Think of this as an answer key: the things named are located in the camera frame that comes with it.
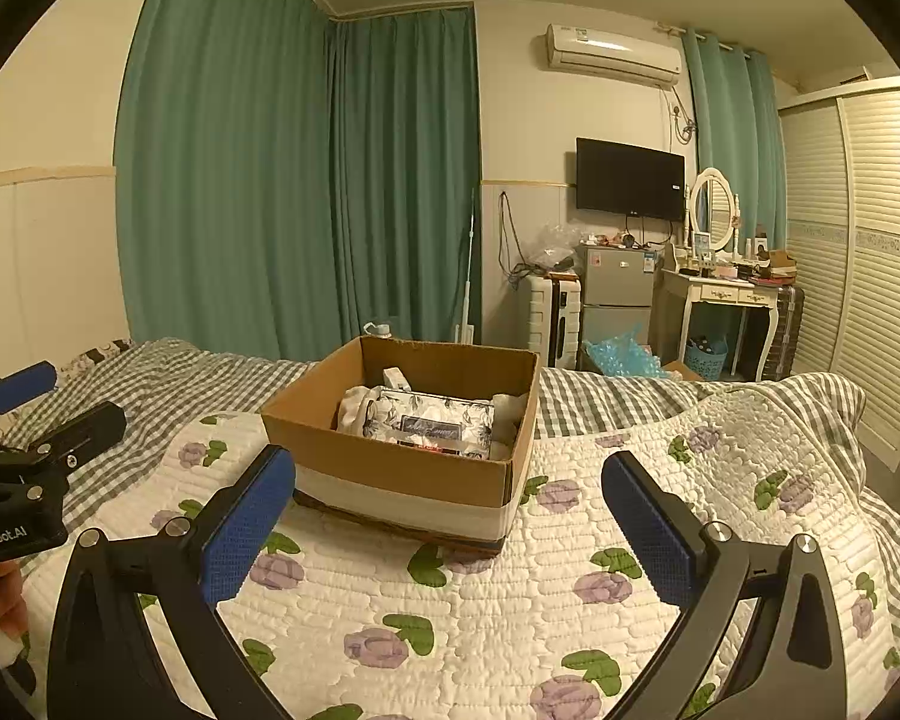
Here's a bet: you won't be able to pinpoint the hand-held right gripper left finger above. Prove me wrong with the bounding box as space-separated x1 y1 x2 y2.
45 444 297 720

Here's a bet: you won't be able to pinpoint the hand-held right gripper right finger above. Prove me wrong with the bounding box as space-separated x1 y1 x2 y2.
601 451 848 720

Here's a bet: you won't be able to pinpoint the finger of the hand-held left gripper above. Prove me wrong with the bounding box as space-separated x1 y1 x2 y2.
11 401 128 470
0 360 59 432

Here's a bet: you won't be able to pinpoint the cardboard box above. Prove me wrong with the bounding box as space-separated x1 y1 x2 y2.
260 336 542 553

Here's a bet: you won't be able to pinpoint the floral tissue pack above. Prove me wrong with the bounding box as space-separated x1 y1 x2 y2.
360 385 497 460

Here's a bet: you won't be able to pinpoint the person's left hand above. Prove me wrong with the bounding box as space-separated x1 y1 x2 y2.
0 561 28 638

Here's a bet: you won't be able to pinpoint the brown patterned pillow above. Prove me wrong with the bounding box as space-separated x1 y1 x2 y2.
58 337 133 377

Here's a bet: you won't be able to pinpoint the floral quilted blanket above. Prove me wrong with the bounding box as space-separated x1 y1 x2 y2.
15 382 900 720

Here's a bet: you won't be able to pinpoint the blue plastic bag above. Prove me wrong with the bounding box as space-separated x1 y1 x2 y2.
583 324 665 380

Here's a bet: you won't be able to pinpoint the blue laundry basket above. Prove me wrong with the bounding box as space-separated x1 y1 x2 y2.
683 336 729 382

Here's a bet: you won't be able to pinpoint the white suitcase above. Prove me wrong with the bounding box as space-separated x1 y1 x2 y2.
525 273 583 370

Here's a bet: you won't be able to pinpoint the grey mini fridge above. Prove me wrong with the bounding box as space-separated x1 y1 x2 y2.
579 241 656 370

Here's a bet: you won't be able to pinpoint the dark suitcase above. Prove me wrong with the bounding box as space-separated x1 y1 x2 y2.
761 283 806 380

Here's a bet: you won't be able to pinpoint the white dressing table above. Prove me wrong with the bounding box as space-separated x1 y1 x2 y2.
658 265 785 380

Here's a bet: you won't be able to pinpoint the teal curtain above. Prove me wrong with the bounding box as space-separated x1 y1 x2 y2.
327 4 485 347
679 28 788 242
115 0 340 365

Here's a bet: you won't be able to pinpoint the clear plastic bag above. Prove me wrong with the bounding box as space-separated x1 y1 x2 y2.
529 223 583 272

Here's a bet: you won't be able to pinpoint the white pole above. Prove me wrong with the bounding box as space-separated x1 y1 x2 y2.
460 187 482 347

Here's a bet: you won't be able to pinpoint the white oval vanity mirror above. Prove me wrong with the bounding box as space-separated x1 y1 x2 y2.
688 166 743 253

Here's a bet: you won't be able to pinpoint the white louvred wardrobe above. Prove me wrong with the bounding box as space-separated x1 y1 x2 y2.
777 75 900 475

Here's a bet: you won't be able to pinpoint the white air conditioner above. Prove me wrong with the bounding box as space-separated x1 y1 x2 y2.
546 22 683 88

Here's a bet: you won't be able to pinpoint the hanging black cables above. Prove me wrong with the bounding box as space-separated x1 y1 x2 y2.
497 190 542 287

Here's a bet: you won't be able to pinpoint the black wall television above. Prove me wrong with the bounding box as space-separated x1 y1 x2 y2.
575 137 686 223

